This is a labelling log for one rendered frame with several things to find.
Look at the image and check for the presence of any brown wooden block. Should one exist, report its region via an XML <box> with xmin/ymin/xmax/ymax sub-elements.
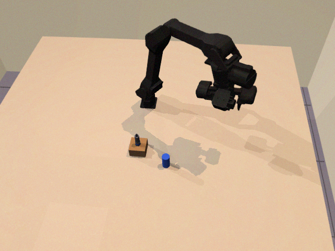
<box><xmin>128</xmin><ymin>137</ymin><xmax>148</xmax><ymax>157</ymax></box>

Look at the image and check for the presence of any blue marker cap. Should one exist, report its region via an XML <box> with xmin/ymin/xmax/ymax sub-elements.
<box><xmin>162</xmin><ymin>153</ymin><xmax>170</xmax><ymax>168</ymax></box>

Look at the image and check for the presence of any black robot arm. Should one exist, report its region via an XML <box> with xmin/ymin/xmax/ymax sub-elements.
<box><xmin>135</xmin><ymin>18</ymin><xmax>257</xmax><ymax>111</ymax></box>

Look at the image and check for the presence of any grey marker with blue band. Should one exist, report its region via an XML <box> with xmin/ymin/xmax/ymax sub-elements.
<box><xmin>135</xmin><ymin>134</ymin><xmax>140</xmax><ymax>146</ymax></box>

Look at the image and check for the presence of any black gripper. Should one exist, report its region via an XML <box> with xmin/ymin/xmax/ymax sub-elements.
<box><xmin>196</xmin><ymin>80</ymin><xmax>257</xmax><ymax>110</ymax></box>

